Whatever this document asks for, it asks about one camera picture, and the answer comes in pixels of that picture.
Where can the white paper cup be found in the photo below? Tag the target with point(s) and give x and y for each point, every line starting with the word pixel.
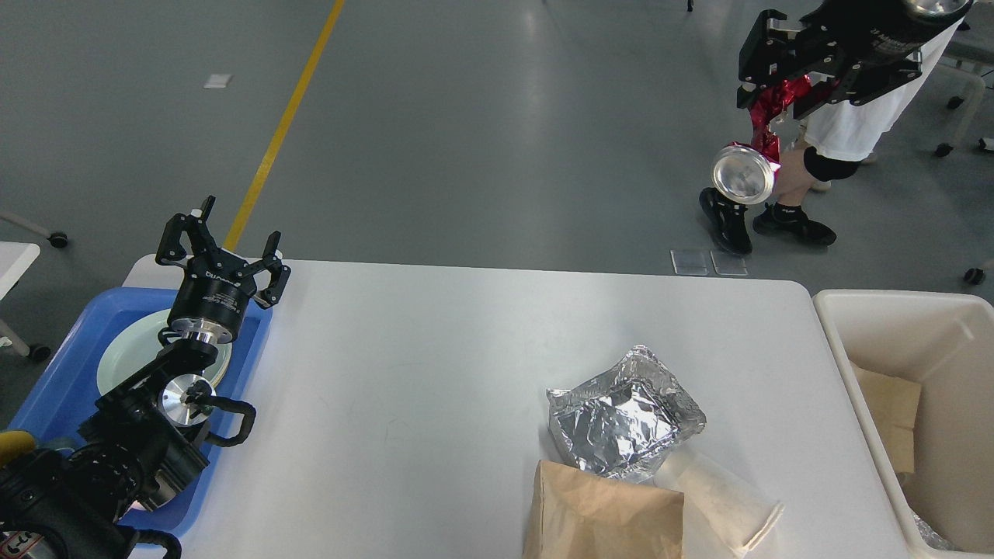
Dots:
pixel 736 512

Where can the crushed red can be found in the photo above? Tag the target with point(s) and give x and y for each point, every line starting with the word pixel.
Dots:
pixel 745 172

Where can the white plastic bin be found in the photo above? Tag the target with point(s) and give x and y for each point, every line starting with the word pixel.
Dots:
pixel 944 342

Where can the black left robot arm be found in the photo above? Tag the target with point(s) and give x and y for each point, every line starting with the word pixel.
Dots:
pixel 143 446

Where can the brown paper bag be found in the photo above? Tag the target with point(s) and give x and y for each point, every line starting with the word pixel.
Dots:
pixel 892 403
pixel 582 515

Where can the white side table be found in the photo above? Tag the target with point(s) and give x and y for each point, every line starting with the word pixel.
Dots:
pixel 16 260

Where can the person in white shorts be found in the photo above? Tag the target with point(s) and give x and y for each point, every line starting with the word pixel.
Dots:
pixel 833 144

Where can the blue plastic tray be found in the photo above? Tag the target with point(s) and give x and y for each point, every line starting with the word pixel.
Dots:
pixel 66 393

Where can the crumpled foil large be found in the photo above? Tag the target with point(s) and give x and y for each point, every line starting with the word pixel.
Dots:
pixel 625 422

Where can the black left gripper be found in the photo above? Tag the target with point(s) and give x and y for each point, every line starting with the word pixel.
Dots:
pixel 215 290

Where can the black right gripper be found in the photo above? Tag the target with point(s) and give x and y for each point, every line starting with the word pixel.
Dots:
pixel 881 35

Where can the green plate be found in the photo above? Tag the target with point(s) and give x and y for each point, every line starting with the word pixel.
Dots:
pixel 132 349

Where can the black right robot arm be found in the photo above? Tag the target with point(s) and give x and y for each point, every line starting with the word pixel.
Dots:
pixel 842 51

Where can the teal mug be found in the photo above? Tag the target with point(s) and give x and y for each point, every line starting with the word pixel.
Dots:
pixel 14 444

